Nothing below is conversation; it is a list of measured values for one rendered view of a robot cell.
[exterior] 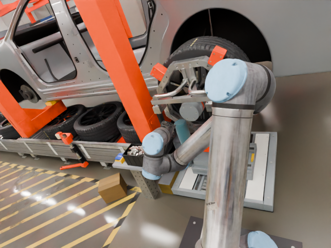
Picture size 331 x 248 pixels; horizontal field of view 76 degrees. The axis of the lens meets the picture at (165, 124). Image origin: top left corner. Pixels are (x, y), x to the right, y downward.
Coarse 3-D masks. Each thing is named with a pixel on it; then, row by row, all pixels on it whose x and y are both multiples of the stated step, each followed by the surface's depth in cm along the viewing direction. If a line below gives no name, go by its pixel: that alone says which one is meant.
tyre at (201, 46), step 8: (192, 40) 143; (200, 40) 137; (208, 40) 135; (216, 40) 136; (224, 40) 138; (184, 48) 134; (192, 48) 131; (200, 48) 128; (208, 48) 127; (224, 48) 129; (232, 48) 134; (176, 56) 137; (184, 56) 135; (192, 56) 133; (200, 56) 131; (208, 56) 129; (232, 56) 127; (240, 56) 133; (168, 64) 143
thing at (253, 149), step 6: (252, 144) 191; (252, 150) 183; (252, 156) 176; (252, 162) 175; (192, 168) 189; (198, 168) 186; (204, 168) 186; (252, 168) 168; (204, 174) 187; (252, 174) 168
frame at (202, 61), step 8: (176, 64) 132; (184, 64) 129; (192, 64) 127; (200, 64) 125; (208, 64) 123; (168, 72) 138; (168, 80) 146; (160, 88) 147; (168, 104) 159; (168, 112) 158; (176, 112) 162; (176, 120) 159; (192, 128) 158
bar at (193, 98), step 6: (180, 96) 124; (186, 96) 122; (192, 96) 119; (198, 96) 117; (204, 96) 115; (156, 102) 131; (162, 102) 129; (168, 102) 127; (174, 102) 126; (180, 102) 124; (186, 102) 122
